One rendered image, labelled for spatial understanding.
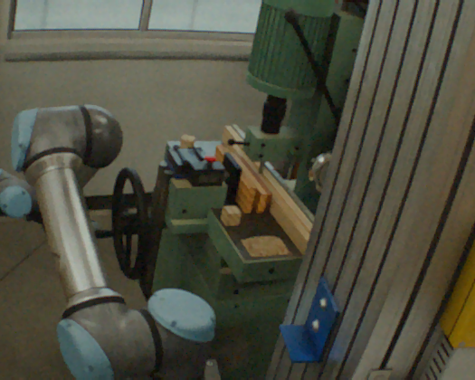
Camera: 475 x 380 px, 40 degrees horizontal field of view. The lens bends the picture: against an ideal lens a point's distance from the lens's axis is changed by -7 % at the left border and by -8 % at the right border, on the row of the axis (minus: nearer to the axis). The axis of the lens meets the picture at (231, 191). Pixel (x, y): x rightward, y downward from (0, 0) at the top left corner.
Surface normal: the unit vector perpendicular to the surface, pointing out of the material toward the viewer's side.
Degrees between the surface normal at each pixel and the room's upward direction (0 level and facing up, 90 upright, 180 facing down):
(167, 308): 8
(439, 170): 90
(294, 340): 0
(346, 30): 90
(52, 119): 23
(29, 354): 0
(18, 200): 76
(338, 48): 90
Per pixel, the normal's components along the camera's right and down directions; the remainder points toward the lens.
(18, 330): 0.18, -0.86
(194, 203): 0.37, 0.51
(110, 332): 0.39, -0.51
